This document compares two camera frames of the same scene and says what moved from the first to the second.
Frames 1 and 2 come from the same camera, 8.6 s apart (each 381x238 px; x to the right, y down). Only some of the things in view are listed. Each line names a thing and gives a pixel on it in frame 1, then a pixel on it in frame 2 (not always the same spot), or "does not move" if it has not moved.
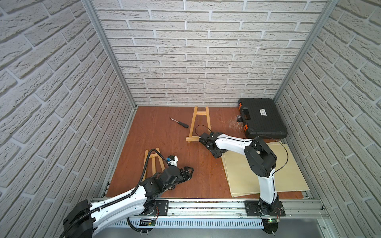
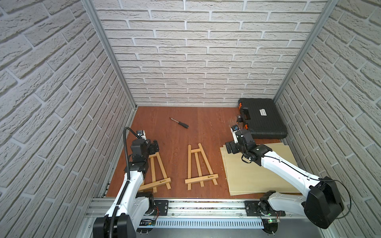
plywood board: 242,182 does not move
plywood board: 242,181 does not move
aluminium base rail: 225,218 does not move
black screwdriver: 180,123 does not move
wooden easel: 190,138 -> 200,179
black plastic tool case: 262,119 does not move
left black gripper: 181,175 -> 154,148
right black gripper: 216,155 -> 233,147
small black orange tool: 239,119 does not move
